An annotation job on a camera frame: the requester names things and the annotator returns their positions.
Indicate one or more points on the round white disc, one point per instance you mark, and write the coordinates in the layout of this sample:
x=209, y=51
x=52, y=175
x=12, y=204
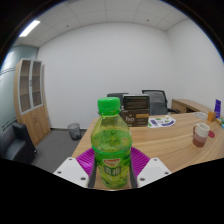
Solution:
x=201, y=115

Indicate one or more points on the wooden side desk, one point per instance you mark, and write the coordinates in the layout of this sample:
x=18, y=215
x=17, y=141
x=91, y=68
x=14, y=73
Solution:
x=186, y=105

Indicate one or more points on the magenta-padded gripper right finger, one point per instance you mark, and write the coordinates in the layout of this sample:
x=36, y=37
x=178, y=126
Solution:
x=153, y=170

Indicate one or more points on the black mesh office chair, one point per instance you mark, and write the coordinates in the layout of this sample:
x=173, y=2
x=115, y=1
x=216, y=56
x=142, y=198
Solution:
x=157, y=101

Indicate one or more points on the dark striped cardboard box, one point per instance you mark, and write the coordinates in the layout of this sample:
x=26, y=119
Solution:
x=136, y=101

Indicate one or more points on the flat round red coaster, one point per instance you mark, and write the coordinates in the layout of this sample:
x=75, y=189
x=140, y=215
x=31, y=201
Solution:
x=212, y=134

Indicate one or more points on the black leather armchair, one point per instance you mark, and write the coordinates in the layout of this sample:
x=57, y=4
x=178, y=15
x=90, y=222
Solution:
x=15, y=143

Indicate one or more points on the dark padded visitor chair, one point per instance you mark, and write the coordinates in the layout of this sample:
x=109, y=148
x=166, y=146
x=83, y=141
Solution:
x=115, y=95

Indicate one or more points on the grey mesh waste bin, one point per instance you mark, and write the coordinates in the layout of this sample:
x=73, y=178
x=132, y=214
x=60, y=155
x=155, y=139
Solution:
x=74, y=131

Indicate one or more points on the brown labelled cardboard box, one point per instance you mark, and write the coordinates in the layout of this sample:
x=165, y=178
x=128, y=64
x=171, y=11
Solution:
x=136, y=118

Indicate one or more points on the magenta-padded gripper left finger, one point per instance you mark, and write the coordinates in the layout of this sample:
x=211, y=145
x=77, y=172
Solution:
x=71, y=170

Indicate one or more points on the white and pink mug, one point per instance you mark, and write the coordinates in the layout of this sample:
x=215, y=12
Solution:
x=200, y=135

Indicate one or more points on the green drink bottle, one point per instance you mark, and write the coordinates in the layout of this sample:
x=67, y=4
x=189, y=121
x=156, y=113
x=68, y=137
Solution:
x=111, y=146

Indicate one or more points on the long ceiling light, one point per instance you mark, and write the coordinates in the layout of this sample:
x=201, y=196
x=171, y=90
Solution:
x=29, y=28

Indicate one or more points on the purple upright box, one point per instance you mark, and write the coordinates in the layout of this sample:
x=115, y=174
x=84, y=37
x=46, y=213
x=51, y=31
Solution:
x=218, y=108

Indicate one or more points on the wooden glass-door cabinet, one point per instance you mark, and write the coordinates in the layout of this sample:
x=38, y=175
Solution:
x=35, y=116

